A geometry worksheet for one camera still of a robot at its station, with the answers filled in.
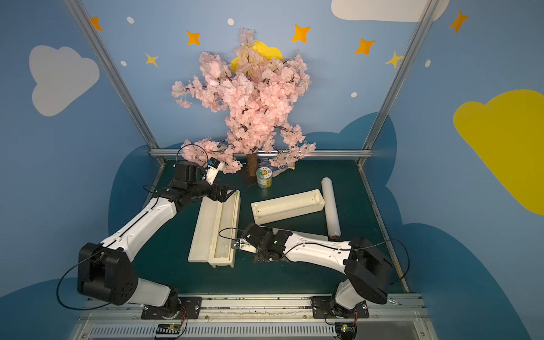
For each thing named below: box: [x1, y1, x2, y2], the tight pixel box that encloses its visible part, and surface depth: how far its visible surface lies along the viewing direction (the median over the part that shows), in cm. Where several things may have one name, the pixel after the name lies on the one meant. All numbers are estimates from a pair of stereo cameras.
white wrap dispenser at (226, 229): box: [208, 190, 241, 269], surface depth 86 cm
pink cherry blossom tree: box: [171, 28, 316, 178], surface depth 76 cm
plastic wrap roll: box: [321, 177, 342, 241], surface depth 100 cm
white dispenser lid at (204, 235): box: [187, 196, 222, 263], surface depth 87 cm
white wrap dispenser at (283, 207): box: [251, 189, 326, 226], surface depth 101 cm
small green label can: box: [256, 166, 273, 190], surface depth 109 cm
